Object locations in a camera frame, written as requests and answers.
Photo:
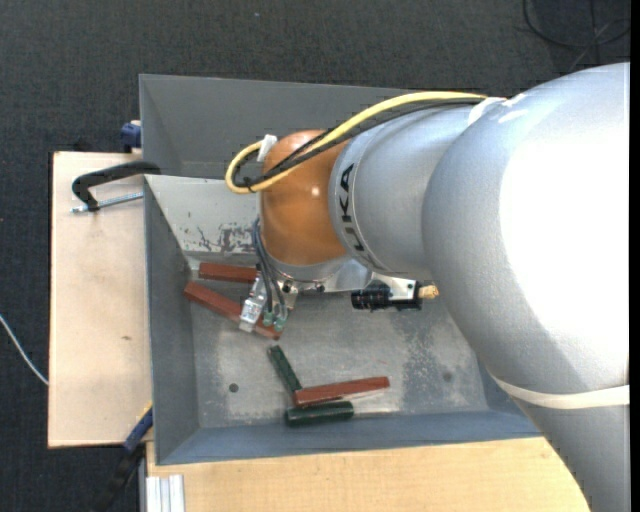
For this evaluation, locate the black cylinder on white bracket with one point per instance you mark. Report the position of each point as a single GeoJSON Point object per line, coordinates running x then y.
{"type": "Point", "coordinates": [376, 298]}

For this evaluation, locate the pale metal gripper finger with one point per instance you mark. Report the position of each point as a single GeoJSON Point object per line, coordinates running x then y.
{"type": "Point", "coordinates": [251, 310]}

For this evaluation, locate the pale wood flat board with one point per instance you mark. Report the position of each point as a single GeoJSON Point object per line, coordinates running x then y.
{"type": "Point", "coordinates": [97, 310]}

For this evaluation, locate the grey metal bin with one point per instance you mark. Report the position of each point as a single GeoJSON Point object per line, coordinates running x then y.
{"type": "Point", "coordinates": [350, 350]}

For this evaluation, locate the red-brown flat block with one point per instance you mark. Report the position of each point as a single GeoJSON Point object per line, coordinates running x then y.
{"type": "Point", "coordinates": [225, 272]}
{"type": "Point", "coordinates": [212, 301]}
{"type": "Point", "coordinates": [340, 390]}

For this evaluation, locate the dark green flat block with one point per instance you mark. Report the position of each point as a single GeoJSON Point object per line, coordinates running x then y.
{"type": "Point", "coordinates": [320, 414]}
{"type": "Point", "coordinates": [285, 369]}

